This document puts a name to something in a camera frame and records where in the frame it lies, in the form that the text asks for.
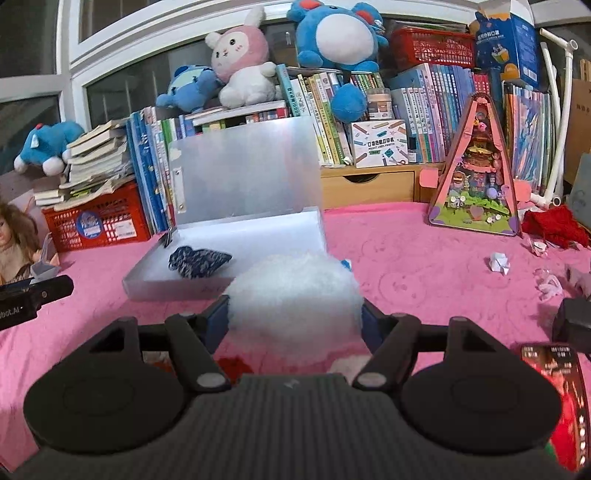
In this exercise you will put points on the row of blue slim books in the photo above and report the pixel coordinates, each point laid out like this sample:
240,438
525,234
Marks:
147,161

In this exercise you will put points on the flat stack of books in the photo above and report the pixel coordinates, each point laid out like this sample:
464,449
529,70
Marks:
240,113

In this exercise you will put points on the white window frame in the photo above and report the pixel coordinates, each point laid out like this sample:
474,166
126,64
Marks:
115,50

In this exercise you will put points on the white crumpled paper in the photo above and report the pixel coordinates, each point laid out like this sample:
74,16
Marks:
500,264

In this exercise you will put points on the red plastic mesh basket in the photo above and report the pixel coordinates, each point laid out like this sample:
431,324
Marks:
434,48

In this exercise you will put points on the red knitted cloth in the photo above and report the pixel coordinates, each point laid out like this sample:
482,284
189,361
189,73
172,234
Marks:
554,226

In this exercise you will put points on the large blue plush toy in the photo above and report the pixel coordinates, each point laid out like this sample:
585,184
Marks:
337,37

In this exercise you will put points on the white printed cube box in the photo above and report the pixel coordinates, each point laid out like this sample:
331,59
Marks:
378,143

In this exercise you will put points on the wooden drawer organiser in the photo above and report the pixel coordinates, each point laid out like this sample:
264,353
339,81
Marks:
369,187

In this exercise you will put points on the stack of worn books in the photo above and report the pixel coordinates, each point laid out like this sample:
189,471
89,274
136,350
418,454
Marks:
97,157

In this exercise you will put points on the pink crumpled paper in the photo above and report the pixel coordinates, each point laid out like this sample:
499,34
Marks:
539,247
549,286

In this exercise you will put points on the black box-shaped object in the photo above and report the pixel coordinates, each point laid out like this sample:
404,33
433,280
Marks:
572,325

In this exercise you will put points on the pink rabbit plush toy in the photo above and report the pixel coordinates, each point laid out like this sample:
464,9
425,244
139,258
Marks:
240,50

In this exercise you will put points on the pink triangular toy house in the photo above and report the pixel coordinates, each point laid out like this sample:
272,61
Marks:
475,184

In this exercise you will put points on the pink blanket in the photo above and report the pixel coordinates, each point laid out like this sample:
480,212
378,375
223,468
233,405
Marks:
415,277

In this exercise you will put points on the white plastic pipe frame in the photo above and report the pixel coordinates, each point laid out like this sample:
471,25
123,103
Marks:
563,115

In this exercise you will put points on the blue cardboard carton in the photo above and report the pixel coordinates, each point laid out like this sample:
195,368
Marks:
508,41

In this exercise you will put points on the blue cat plush toy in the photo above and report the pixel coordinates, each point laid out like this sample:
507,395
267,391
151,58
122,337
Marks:
41,143

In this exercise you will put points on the brown-haired doll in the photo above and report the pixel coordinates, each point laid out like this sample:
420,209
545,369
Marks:
16,240

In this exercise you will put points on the brown cardboard box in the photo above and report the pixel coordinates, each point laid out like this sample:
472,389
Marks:
577,124

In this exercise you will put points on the red basket with blue sticker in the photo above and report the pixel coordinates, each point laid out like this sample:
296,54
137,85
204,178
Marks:
115,221

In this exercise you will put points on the dark blue patterned cloth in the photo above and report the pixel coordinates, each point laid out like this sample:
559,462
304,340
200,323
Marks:
198,263

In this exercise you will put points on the row of green-spined books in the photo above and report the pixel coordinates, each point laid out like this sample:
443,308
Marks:
318,106

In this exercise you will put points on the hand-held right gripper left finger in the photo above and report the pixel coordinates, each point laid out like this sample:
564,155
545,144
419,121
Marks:
218,323

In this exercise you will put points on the row of colourful thin books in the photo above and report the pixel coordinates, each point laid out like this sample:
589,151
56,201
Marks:
531,134

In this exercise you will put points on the row of light blue books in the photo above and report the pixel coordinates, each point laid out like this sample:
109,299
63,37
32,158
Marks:
429,110

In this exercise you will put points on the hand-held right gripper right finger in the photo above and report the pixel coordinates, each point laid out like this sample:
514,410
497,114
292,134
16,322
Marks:
369,323

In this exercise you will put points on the grey folded paper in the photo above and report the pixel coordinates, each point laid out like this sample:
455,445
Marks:
44,271

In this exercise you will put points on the black binder clip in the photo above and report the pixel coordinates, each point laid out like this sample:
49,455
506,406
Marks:
170,237

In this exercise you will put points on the white fluffy mesh cloth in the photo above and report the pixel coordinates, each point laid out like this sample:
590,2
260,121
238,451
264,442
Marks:
291,295

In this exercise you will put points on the translucent plastic storage box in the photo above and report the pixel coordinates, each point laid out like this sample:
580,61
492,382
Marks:
244,161

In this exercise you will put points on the small blue plush toy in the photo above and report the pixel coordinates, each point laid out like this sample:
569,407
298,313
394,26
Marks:
189,87

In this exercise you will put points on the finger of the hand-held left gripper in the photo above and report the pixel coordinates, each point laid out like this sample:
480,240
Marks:
51,288

